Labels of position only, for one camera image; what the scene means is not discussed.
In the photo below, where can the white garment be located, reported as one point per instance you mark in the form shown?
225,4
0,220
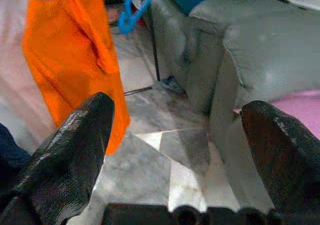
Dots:
12,60

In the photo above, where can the pink puzzle mat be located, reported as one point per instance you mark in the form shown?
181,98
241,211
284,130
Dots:
300,105

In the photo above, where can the orange garment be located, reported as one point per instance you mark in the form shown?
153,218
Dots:
70,47

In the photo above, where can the grey green sofa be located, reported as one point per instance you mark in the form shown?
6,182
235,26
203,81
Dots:
262,47

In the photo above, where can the navy garment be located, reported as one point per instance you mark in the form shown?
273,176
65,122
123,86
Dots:
10,155

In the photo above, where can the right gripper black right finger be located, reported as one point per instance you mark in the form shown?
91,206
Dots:
282,155

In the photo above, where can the black clothes drying rack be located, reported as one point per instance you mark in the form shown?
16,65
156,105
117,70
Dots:
157,67

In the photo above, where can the blue plastic hanger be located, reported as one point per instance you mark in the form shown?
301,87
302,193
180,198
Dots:
125,22

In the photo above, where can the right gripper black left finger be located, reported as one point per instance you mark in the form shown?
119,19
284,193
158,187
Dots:
62,160

